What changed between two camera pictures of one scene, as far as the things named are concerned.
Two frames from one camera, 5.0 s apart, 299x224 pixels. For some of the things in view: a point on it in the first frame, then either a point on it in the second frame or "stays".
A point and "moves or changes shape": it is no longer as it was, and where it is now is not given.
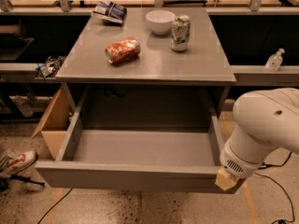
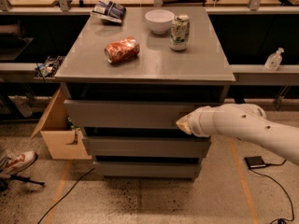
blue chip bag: (110, 10) stays
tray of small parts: (50, 67) stays
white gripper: (234, 162) to (197, 121)
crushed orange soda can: (122, 50) stays
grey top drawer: (138, 139) moves or changes shape
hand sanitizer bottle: (275, 61) stays
